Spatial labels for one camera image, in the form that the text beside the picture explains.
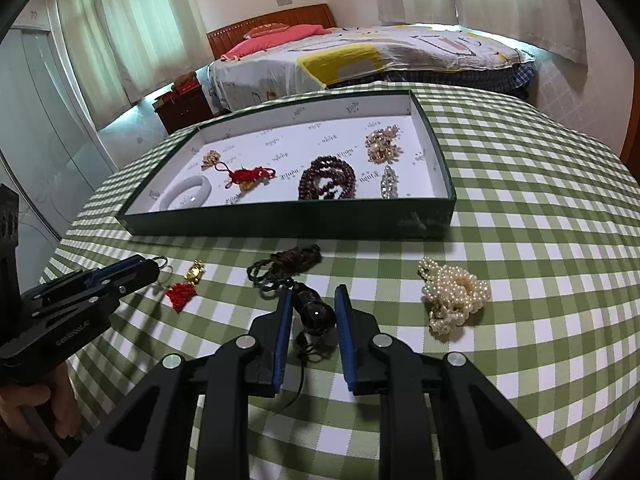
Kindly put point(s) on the patterned white bedsheet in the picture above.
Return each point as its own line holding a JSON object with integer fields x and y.
{"x": 400, "y": 50}

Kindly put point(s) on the pale gold trinket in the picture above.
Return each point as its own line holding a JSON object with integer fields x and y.
{"x": 455, "y": 292}

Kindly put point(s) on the crystal brooch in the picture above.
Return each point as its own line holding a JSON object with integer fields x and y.
{"x": 389, "y": 180}

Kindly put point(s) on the green checked tablecloth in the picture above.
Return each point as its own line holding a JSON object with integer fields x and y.
{"x": 525, "y": 210}

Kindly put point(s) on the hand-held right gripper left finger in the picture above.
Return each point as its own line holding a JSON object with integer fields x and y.
{"x": 282, "y": 340}

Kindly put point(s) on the pale jade bangle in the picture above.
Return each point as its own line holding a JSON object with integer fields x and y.
{"x": 192, "y": 181}

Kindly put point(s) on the gold charm with red tassel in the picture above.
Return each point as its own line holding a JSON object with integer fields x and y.
{"x": 181, "y": 294}

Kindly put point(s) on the dark wooden nightstand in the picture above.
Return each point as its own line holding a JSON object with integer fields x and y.
{"x": 182, "y": 110}

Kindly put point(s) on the frosted glass wardrobe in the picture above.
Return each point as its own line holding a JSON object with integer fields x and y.
{"x": 45, "y": 125}

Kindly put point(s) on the pink pillow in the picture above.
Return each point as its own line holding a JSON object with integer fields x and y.
{"x": 270, "y": 42}

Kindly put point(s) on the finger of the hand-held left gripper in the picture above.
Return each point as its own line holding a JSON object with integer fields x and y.
{"x": 135, "y": 280}
{"x": 117, "y": 266}

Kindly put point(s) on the shallow dark green box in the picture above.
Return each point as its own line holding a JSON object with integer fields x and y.
{"x": 280, "y": 150}

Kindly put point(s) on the blue plaid bed skirt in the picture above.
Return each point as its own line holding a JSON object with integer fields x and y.
{"x": 475, "y": 77}

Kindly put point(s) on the wooden headboard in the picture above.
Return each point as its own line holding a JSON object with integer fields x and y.
{"x": 270, "y": 17}

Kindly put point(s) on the red knot charm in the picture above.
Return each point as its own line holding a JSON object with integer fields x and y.
{"x": 247, "y": 175}

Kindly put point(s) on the person's left hand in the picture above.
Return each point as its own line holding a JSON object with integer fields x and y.
{"x": 62, "y": 400}

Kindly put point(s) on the wooden door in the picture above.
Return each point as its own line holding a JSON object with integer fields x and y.
{"x": 632, "y": 140}

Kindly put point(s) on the red gift box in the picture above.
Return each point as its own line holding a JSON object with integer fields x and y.
{"x": 185, "y": 86}

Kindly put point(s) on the red embroidered cushion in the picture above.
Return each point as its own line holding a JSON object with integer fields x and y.
{"x": 265, "y": 30}

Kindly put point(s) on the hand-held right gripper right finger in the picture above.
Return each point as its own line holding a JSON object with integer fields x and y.
{"x": 345, "y": 340}

